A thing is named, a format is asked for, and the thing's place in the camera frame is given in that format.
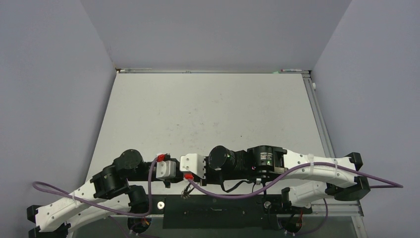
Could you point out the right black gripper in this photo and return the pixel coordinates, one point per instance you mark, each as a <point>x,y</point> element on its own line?
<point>207,180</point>

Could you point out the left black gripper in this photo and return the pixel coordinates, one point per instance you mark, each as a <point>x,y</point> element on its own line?
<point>178,177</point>

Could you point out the metal keyring disc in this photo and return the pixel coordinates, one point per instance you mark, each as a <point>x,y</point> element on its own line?
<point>185,194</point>

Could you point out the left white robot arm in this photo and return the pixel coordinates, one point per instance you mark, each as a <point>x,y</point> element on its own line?
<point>122,188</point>

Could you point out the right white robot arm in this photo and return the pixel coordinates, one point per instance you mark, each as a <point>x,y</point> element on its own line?
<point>336,178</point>

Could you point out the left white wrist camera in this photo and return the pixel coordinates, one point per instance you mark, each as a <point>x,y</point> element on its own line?
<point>166,170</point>

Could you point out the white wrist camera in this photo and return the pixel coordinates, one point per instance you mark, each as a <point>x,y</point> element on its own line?
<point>193,164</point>
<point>166,170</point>

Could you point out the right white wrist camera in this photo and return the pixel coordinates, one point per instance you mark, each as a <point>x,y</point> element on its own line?
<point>193,164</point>

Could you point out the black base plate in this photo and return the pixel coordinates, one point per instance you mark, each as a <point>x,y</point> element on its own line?
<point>206,212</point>

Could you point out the marker pen on rail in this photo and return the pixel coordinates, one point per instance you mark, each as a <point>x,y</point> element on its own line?
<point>291,70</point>

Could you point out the aluminium frame rail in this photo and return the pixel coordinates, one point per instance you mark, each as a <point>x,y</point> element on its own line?
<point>345,208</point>

